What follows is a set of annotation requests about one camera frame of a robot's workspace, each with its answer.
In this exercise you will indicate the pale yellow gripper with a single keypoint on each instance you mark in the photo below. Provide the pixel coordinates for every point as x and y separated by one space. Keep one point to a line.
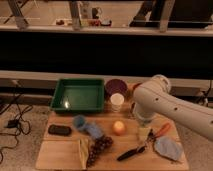
143 133

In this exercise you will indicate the orange yellow apple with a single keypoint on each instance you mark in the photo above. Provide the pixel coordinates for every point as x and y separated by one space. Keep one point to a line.
119 128

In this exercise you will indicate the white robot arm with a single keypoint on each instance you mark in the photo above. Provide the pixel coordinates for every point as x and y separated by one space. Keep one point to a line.
153 96

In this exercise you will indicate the blue grey cloth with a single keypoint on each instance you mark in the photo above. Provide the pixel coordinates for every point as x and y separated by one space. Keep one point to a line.
168 148

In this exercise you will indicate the wooden board table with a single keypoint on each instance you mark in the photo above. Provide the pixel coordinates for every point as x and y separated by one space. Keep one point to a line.
61 153

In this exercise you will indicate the dark grape bunch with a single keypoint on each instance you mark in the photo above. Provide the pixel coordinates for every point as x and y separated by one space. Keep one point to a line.
99 146

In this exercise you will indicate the white cup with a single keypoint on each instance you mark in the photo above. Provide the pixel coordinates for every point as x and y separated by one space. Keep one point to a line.
117 101

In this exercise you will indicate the red brown bowl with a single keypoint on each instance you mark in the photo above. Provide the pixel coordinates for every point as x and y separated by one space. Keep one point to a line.
136 85

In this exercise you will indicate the purple bowl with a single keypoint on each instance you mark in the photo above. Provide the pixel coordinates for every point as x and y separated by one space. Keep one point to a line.
115 86

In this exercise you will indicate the blue crumpled cloth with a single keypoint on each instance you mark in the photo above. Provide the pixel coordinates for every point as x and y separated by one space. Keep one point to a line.
82 125

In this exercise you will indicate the green plastic tray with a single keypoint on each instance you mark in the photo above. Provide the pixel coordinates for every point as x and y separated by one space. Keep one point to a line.
78 95

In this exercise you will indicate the orange handled tool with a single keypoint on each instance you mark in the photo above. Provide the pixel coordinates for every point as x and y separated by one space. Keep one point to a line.
162 131

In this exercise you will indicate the black handled knife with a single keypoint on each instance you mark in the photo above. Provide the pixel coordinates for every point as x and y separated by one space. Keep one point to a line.
131 152

